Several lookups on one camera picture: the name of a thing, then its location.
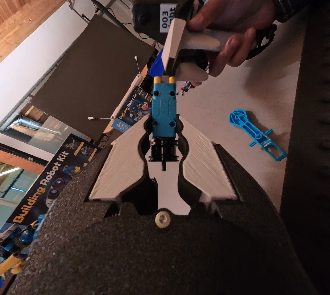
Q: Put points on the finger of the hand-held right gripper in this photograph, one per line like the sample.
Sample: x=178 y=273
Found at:
x=175 y=39

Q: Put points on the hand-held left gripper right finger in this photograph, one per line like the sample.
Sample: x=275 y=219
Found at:
x=208 y=171

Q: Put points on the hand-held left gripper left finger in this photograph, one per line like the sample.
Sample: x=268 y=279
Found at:
x=118 y=168

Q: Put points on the blue brick separator tool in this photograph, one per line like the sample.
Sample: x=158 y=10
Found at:
x=257 y=135

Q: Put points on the blue grey brick assembly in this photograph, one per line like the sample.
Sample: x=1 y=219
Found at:
x=163 y=114

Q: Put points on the white desk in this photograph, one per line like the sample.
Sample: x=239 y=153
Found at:
x=245 y=88

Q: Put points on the person's right hand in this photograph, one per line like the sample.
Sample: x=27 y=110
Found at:
x=237 y=5

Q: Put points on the blue plastic bin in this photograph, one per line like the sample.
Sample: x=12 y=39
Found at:
x=156 y=65

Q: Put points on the cotton swab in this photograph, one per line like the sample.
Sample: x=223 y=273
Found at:
x=137 y=66
x=99 y=118

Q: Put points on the pile of small brick parts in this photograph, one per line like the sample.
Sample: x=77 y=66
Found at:
x=187 y=88

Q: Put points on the large robot kit box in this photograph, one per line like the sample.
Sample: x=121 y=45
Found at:
x=51 y=171

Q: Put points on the white bar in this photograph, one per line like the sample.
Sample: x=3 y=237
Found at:
x=126 y=96

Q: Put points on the black board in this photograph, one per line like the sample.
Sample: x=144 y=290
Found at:
x=98 y=73

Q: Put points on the grey blue toy robot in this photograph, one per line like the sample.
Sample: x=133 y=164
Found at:
x=23 y=238

